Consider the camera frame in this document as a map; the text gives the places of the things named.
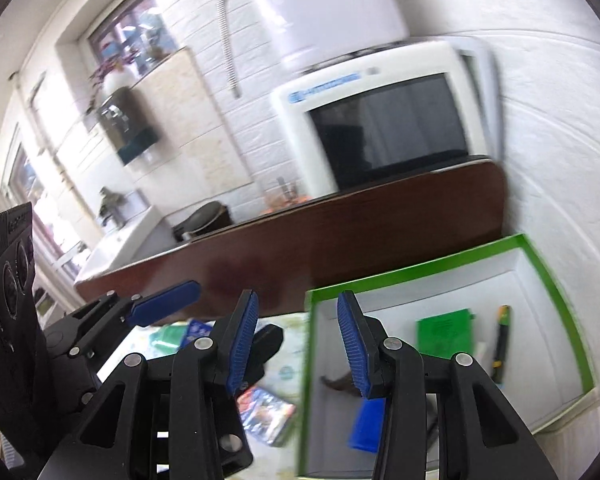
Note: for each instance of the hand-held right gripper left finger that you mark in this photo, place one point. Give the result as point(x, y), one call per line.
point(242, 340)

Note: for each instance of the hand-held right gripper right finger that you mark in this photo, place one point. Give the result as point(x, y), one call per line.
point(352, 345)

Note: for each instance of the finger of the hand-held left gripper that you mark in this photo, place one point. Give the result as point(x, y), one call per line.
point(165, 300)
point(267, 345)

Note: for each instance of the green label water bottle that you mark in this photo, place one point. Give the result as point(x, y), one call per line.
point(167, 335)

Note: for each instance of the blue medicine box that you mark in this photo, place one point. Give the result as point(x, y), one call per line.
point(197, 329)

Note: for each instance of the playing card pack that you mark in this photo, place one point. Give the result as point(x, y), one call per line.
point(265, 412)

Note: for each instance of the blue plastic floss box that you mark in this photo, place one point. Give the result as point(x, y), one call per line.
point(366, 427)

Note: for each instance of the green packet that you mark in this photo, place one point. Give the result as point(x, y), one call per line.
point(445, 332)

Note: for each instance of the green cardboard box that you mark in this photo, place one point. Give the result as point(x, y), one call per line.
point(430, 290)

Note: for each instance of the black pen with green tip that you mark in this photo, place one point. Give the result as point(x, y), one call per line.
point(502, 345)

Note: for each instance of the white sink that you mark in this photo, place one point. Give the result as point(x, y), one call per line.
point(130, 240)

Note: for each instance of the black round pot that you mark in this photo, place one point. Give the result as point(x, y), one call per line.
point(205, 217)

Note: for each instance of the metal faucet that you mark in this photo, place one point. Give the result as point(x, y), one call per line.
point(111, 200)

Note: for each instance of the brown wooden headboard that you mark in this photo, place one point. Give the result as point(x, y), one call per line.
point(330, 230)

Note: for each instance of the narrow window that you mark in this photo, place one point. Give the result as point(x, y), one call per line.
point(25, 175)

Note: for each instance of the beige stone board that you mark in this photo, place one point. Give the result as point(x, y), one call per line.
point(190, 125)

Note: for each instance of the white water purifier with screen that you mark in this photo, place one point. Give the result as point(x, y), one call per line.
point(300, 125)

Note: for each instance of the potted plant in white vase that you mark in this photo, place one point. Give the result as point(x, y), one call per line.
point(117, 80)

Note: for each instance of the white water heater tank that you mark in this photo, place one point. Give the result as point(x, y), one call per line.
point(320, 5)

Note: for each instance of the dark wall holder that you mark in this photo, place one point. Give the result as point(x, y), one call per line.
point(125, 120)

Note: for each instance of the white frame behind purifier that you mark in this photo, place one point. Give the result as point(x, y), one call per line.
point(490, 90)

